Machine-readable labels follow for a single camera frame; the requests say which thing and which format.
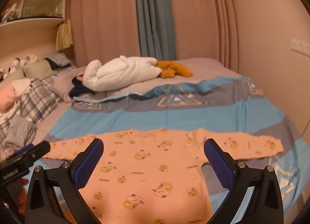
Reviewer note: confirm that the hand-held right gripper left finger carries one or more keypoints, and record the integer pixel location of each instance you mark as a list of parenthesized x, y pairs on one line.
[(89, 164)]

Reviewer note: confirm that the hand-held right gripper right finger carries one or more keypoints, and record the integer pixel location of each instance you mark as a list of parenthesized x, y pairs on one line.
[(218, 165)]

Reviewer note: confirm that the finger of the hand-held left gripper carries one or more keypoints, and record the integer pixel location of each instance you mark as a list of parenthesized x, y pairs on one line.
[(40, 150)]

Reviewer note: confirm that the orange printed baby shirt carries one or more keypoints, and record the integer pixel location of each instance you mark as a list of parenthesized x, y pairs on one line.
[(150, 165)]

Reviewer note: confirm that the person's left hand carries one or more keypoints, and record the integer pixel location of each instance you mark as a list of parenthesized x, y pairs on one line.
[(22, 197)]

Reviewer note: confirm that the grey cloth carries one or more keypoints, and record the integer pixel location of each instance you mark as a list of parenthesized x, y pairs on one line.
[(20, 131)]

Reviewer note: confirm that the plaid pillow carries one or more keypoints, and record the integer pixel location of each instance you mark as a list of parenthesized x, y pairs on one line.
[(36, 100)]

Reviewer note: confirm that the blue grey patterned duvet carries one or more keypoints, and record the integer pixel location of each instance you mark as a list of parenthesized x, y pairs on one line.
[(193, 115)]

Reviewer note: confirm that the pink cloth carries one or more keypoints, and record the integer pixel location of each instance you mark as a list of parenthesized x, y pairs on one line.
[(6, 96)]

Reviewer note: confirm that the white cloth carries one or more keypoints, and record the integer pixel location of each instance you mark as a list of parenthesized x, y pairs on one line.
[(21, 85)]

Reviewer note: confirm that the pinkish grey pillow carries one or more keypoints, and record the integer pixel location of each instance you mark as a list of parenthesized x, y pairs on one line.
[(64, 85)]

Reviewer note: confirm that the dark navy clothing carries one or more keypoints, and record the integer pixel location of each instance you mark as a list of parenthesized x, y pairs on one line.
[(77, 90)]

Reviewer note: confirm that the olive grey pillow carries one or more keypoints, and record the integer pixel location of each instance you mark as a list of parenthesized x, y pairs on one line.
[(38, 68)]

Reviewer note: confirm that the pile of plush toys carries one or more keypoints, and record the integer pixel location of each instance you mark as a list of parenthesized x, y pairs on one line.
[(23, 62)]

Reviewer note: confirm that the blue striped pillow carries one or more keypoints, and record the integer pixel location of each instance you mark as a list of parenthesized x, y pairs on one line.
[(59, 59)]

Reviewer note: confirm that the white plush toy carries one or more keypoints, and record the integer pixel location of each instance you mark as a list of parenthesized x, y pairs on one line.
[(121, 73)]

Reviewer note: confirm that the orange plush toy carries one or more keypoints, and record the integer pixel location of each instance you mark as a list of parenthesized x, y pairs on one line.
[(175, 68)]

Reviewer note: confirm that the yellow tasselled cloth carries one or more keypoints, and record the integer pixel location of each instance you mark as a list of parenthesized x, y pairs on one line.
[(64, 36)]

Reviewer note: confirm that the white shelf unit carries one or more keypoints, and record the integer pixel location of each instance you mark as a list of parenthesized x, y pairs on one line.
[(38, 3)]

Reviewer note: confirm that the pink curtain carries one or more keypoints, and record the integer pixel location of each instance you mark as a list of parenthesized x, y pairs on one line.
[(104, 18), (201, 15)]

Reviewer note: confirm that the blue curtain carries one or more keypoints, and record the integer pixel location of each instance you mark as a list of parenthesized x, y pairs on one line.
[(155, 15)]

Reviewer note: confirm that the white wall socket panel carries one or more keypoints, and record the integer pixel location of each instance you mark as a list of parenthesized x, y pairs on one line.
[(300, 47)]

